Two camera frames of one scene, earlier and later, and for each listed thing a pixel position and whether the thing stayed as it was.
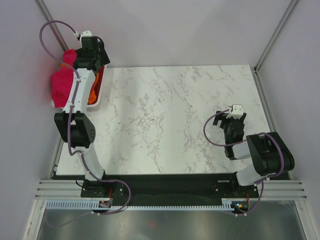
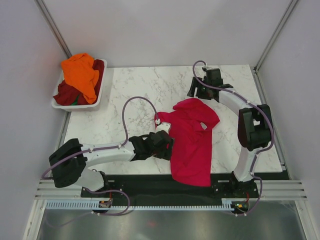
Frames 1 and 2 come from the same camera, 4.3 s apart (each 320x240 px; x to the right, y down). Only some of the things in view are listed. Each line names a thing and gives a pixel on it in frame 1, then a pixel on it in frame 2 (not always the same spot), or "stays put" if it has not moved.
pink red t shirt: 62,80 -> 190,122
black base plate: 191,188 stays put
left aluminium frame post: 43,8 stays put
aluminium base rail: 73,188 stays put
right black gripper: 222,117 -> 191,92
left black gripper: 103,58 -> 166,153
